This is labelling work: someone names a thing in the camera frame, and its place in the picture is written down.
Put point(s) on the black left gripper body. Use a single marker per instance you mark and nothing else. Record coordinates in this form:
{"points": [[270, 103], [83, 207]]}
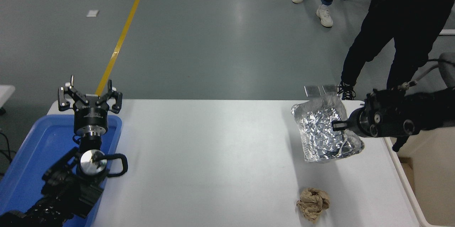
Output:
{"points": [[91, 117]]}

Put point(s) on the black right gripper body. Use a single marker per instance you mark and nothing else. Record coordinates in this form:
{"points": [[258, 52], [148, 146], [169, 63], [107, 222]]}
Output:
{"points": [[354, 123]]}

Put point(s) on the foil plate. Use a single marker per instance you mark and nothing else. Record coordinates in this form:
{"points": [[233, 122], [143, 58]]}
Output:
{"points": [[316, 131]]}

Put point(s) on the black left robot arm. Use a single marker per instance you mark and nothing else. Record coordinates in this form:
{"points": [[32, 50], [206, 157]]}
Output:
{"points": [[65, 188]]}

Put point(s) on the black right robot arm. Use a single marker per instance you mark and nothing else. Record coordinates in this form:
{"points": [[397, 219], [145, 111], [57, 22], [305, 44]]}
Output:
{"points": [[408, 116]]}

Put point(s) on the metal floor plate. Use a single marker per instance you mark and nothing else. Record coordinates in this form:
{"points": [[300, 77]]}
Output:
{"points": [[312, 90], [329, 88]]}

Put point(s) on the blue plastic tray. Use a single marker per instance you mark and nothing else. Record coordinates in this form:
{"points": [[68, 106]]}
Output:
{"points": [[32, 148]]}

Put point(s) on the white side table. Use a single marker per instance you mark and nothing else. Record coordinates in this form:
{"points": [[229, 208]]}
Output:
{"points": [[5, 93]]}

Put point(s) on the crumpled tan paper ball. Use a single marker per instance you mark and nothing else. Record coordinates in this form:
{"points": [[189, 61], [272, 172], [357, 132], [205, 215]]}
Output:
{"points": [[312, 204]]}

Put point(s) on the white floor marker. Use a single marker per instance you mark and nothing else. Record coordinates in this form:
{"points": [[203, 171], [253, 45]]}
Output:
{"points": [[92, 13]]}

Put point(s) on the large pale bin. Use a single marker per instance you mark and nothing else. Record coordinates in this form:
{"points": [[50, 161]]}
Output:
{"points": [[430, 184]]}

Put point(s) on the grey chair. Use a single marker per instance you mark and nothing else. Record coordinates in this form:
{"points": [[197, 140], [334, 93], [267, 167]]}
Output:
{"points": [[448, 67]]}

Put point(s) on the white bar on floor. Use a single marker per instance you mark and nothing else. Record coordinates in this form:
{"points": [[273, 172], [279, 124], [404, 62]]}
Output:
{"points": [[447, 32]]}

